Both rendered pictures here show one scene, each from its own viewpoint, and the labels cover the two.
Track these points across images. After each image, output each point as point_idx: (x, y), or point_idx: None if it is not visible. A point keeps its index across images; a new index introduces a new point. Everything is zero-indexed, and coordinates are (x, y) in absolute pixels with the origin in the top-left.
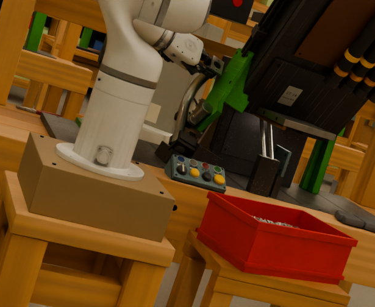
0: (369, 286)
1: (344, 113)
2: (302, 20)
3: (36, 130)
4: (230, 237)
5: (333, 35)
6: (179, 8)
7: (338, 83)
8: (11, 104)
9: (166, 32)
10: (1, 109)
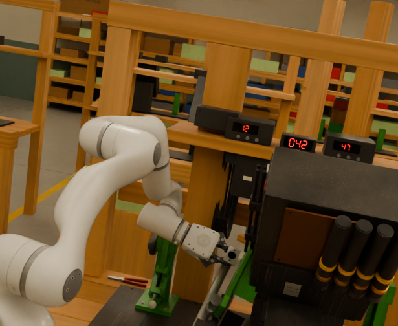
0: None
1: (356, 304)
2: (266, 232)
3: (88, 314)
4: None
5: (302, 245)
6: (33, 292)
7: (323, 286)
8: (110, 272)
9: (177, 233)
10: (85, 286)
